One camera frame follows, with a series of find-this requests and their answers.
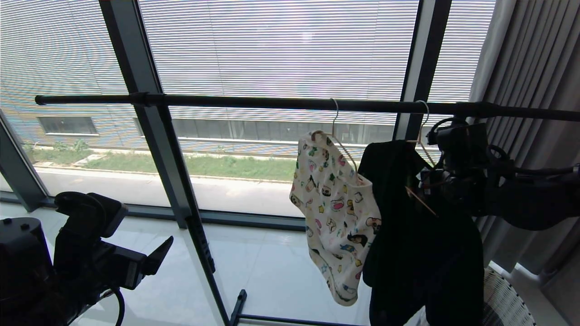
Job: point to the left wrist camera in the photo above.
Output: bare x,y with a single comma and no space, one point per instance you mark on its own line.
90,217

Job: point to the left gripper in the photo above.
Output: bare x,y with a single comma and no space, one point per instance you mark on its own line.
108,267

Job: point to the black clothes rack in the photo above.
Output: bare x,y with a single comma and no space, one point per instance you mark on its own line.
272,103

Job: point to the beige curtain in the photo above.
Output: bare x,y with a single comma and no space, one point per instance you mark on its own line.
534,68

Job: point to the white laundry basket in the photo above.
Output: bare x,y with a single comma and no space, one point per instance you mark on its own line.
503,303

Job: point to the window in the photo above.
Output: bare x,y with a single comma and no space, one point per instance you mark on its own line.
145,90

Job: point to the pink clothes hanger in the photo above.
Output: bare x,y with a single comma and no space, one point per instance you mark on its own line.
422,136
335,117

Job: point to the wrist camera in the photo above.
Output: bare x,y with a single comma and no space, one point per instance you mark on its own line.
457,136
90,217

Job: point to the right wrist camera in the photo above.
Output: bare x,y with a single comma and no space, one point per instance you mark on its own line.
457,136

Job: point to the cream printed garment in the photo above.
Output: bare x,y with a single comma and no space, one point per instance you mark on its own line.
335,217

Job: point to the black garment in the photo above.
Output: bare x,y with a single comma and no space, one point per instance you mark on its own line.
417,253

